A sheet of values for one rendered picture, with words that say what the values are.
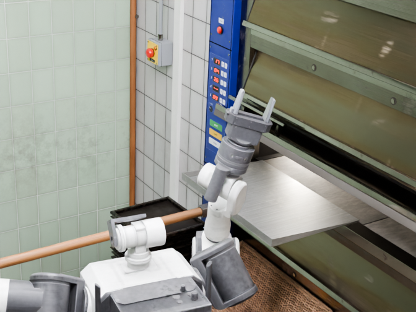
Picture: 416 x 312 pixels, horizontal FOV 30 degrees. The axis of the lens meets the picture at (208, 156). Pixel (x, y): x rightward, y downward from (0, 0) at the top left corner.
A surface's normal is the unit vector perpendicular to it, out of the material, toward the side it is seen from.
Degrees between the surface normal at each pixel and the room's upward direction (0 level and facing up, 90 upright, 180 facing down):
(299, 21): 70
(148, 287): 1
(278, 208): 1
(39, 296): 50
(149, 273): 1
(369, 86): 90
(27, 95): 90
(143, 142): 90
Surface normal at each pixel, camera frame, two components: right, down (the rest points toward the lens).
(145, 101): -0.84, 0.18
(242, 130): 0.15, 0.43
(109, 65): 0.54, 0.36
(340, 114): -0.78, -0.15
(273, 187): 0.04, -0.91
